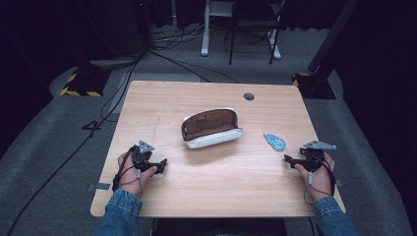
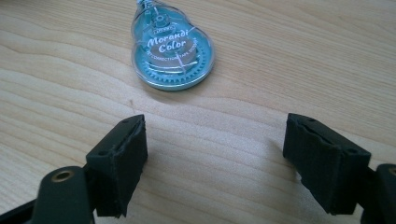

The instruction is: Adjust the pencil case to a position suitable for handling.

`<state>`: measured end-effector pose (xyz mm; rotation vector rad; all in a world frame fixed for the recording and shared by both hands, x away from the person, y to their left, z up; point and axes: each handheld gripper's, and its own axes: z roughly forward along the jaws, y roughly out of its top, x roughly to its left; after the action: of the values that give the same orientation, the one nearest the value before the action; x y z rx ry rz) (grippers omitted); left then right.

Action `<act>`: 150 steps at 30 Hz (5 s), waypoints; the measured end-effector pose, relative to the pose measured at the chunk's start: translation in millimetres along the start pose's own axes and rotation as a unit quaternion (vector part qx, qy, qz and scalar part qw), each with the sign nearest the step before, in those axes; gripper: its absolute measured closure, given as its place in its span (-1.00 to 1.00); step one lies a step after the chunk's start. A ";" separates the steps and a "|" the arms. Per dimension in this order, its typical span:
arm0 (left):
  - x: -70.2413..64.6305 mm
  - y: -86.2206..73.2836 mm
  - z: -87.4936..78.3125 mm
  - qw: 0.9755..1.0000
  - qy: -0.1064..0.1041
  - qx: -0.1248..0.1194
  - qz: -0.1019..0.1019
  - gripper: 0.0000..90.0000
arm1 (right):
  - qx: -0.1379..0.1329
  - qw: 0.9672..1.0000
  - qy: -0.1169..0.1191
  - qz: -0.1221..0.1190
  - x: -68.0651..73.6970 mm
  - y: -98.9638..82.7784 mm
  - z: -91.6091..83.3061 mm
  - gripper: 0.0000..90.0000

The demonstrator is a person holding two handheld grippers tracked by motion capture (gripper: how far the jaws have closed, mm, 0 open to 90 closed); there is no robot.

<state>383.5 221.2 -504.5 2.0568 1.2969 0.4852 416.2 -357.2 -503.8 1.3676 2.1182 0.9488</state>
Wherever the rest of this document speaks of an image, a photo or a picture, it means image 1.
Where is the black stand base hazard tape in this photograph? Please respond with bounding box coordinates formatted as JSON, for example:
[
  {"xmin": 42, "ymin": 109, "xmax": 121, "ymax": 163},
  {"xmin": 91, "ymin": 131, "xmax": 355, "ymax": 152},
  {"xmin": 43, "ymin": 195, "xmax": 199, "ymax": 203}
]
[
  {"xmin": 59, "ymin": 67, "xmax": 112, "ymax": 97},
  {"xmin": 291, "ymin": 72, "xmax": 337, "ymax": 100}
]

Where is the slanted black stand pole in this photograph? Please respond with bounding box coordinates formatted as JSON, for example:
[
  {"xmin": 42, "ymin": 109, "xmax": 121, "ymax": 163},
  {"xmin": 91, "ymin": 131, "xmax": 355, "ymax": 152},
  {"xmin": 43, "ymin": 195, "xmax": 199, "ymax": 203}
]
[{"xmin": 307, "ymin": 0, "xmax": 361, "ymax": 74}]

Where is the bundle of floor cables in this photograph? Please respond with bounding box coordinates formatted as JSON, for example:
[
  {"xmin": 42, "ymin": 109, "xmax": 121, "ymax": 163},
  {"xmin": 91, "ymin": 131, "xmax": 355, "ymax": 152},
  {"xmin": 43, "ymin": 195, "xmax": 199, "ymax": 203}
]
[{"xmin": 151, "ymin": 23, "xmax": 210, "ymax": 51}]

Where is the white pencil case brown lining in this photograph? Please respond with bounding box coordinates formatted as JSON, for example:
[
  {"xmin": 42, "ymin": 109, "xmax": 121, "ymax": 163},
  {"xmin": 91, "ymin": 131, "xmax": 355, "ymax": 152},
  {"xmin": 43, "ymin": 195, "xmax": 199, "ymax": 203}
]
[{"xmin": 180, "ymin": 107, "xmax": 245, "ymax": 149}]

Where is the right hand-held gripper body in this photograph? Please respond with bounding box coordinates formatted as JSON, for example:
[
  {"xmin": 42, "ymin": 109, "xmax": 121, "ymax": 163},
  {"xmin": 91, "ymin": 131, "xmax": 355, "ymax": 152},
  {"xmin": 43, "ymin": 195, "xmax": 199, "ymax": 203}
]
[{"xmin": 299, "ymin": 140, "xmax": 337, "ymax": 173}]

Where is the small blue white patch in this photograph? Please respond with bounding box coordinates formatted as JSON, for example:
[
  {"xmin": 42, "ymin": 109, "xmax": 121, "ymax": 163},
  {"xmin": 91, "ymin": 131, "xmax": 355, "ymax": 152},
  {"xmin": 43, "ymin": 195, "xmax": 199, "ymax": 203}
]
[{"xmin": 263, "ymin": 132, "xmax": 287, "ymax": 152}]

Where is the person's right hand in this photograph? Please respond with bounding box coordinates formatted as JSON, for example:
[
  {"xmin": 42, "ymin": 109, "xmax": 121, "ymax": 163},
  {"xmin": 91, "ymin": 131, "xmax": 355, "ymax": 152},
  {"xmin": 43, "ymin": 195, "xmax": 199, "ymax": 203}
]
[{"xmin": 293, "ymin": 150, "xmax": 336, "ymax": 202}]

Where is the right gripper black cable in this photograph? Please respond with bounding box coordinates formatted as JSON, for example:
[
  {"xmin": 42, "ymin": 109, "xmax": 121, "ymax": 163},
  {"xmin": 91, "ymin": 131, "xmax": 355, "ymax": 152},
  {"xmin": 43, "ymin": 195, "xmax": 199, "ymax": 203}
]
[{"xmin": 302, "ymin": 148, "xmax": 336, "ymax": 207}]

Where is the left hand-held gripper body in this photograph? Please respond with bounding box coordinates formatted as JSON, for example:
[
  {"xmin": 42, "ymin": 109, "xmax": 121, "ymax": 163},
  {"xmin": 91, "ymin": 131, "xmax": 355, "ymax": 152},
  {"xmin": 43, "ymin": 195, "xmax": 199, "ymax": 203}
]
[{"xmin": 131, "ymin": 140, "xmax": 159, "ymax": 173}]

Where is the long black floor cable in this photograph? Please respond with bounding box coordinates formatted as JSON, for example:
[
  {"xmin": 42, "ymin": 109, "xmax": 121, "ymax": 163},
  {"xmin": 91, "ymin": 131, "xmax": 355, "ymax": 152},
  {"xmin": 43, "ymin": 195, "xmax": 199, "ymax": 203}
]
[{"xmin": 6, "ymin": 48, "xmax": 240, "ymax": 236}]

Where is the black chair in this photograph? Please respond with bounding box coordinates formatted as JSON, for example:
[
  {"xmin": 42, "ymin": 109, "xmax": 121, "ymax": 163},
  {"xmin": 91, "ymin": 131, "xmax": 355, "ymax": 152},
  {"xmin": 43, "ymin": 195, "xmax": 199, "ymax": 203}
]
[{"xmin": 223, "ymin": 0, "xmax": 286, "ymax": 66}]

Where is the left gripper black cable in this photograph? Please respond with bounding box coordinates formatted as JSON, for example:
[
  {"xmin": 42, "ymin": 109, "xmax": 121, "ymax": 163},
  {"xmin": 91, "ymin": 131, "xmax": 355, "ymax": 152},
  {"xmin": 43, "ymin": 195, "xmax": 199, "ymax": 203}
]
[{"xmin": 111, "ymin": 145, "xmax": 144, "ymax": 199}]

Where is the person's left hand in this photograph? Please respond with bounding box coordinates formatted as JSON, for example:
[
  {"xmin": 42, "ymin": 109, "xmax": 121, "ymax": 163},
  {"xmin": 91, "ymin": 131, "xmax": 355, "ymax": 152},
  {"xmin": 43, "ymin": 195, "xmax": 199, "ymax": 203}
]
[{"xmin": 117, "ymin": 151, "xmax": 158, "ymax": 198}]

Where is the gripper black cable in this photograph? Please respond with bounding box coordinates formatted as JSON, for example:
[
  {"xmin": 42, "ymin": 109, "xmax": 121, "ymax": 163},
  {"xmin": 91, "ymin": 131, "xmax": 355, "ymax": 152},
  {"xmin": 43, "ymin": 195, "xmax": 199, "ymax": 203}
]
[
  {"xmin": 111, "ymin": 145, "xmax": 144, "ymax": 199},
  {"xmin": 302, "ymin": 148, "xmax": 336, "ymax": 207}
]

